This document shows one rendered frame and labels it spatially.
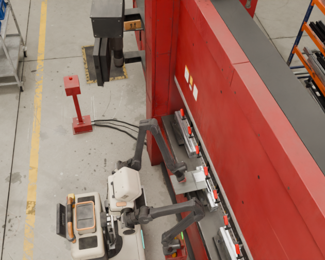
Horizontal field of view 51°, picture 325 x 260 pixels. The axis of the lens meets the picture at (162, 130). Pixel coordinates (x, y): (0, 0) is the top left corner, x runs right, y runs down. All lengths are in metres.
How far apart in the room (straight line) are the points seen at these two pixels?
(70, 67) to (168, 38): 2.84
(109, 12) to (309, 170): 1.96
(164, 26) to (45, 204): 2.34
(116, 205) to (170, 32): 1.37
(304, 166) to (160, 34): 1.68
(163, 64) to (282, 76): 1.37
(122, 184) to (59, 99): 2.77
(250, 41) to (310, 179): 0.89
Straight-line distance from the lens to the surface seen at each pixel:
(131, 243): 3.38
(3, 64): 5.23
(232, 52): 1.90
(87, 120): 4.45
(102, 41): 3.18
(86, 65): 5.39
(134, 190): 2.40
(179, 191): 2.80
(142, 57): 3.55
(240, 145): 1.95
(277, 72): 1.84
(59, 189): 4.08
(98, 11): 2.86
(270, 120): 1.59
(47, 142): 4.51
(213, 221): 2.86
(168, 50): 2.89
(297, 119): 1.65
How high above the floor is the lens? 3.44
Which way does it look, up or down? 51 degrees down
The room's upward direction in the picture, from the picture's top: 2 degrees clockwise
